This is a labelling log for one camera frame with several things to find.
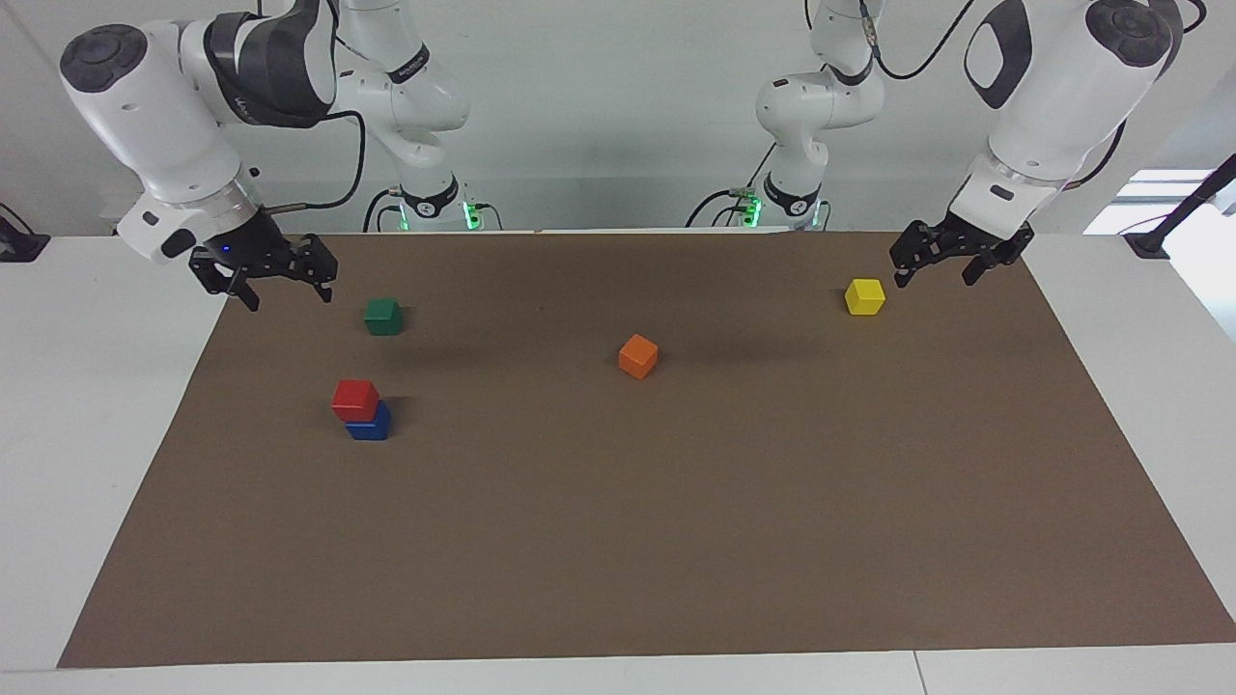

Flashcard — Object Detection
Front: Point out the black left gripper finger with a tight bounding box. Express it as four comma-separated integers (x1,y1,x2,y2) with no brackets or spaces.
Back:
961,245,1009,288
889,222,938,290

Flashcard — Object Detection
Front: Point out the blue cube block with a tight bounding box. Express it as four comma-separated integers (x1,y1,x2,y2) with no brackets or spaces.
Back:
346,401,392,441

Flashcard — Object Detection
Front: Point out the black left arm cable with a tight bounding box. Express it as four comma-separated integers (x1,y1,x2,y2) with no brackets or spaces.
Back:
864,0,978,80

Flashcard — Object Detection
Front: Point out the orange cube block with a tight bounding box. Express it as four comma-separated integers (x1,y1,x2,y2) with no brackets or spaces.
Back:
618,334,660,379

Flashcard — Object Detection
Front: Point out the brown table mat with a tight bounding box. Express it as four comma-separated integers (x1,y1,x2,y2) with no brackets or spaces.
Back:
58,230,1236,669

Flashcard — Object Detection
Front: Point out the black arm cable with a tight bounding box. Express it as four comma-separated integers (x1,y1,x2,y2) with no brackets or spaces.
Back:
864,0,978,80
266,108,369,213

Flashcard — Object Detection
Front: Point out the black table clamp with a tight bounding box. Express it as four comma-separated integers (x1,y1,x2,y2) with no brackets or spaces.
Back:
0,203,51,264

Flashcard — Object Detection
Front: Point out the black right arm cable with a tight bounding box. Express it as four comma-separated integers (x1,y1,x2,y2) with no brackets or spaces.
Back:
266,108,369,213

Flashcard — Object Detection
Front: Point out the black camera stand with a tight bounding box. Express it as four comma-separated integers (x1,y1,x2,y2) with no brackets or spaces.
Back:
1125,153,1236,260

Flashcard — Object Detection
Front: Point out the black base cable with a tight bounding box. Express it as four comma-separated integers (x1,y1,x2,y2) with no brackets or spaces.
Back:
362,188,407,233
686,145,773,229

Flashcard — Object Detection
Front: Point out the red cube block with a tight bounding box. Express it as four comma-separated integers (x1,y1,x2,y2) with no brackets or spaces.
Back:
331,378,379,423

